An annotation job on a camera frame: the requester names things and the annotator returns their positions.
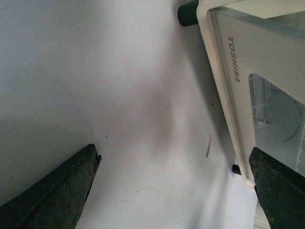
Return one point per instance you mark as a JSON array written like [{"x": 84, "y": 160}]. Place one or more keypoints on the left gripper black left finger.
[{"x": 58, "y": 199}]

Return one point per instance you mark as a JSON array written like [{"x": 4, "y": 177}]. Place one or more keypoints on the wire oven rack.
[{"x": 260, "y": 93}]

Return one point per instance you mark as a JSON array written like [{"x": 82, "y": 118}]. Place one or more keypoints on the oven glass door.
[{"x": 264, "y": 68}]

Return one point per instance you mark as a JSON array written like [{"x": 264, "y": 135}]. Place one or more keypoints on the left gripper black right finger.
[{"x": 280, "y": 191}]

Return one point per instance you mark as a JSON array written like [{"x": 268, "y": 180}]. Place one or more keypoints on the small leaf scrap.
[{"x": 209, "y": 146}]

